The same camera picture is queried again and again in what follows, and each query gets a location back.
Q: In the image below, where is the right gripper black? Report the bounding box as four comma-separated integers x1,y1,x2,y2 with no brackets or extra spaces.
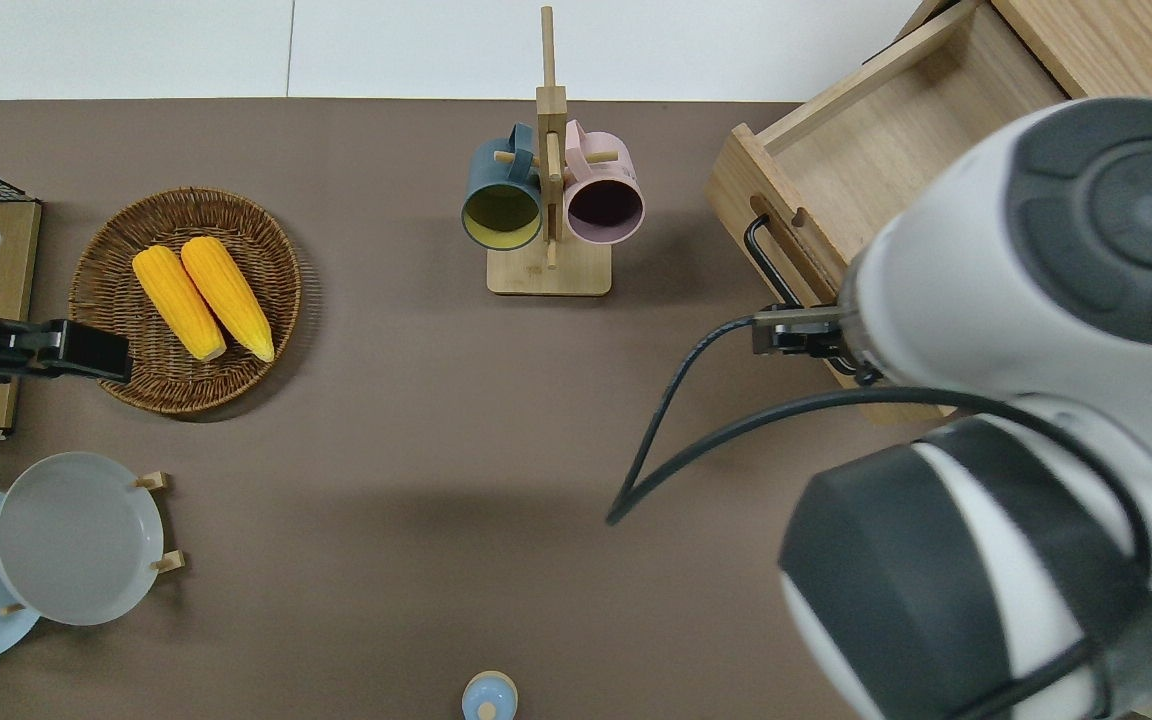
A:
752,305,853,360

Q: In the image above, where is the wooden drawer with black handle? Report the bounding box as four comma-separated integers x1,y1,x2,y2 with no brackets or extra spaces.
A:
706,0,1072,426

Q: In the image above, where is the light wooden drawer cabinet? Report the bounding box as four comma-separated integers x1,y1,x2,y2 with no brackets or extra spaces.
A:
871,0,1152,111

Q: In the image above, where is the brown wicker basket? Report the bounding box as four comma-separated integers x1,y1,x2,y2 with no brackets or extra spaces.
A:
69,187,303,415

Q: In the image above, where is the yellow corn cob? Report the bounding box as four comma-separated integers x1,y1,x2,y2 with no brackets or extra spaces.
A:
132,246,227,362
181,236,275,362

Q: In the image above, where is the grey plate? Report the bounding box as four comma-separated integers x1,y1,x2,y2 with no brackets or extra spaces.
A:
0,452,165,627

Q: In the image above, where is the wooden plate rack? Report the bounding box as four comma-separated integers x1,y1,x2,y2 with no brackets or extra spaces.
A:
0,470,185,617

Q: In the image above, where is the pink mug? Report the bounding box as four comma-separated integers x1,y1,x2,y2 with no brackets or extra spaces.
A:
563,120,646,246

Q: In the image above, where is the wooden mug rack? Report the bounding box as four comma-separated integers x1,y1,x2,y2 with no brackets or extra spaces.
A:
487,5,620,297

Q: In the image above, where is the dark blue mug yellow inside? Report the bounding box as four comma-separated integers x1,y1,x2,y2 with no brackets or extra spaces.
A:
461,122,545,251

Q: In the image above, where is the brown table mat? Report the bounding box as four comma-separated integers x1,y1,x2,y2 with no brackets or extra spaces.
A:
0,97,1152,720

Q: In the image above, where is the small blue call bell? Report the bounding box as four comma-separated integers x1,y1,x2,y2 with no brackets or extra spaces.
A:
462,671,519,720

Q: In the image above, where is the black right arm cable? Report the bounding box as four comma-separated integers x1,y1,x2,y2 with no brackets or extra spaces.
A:
606,314,1152,720

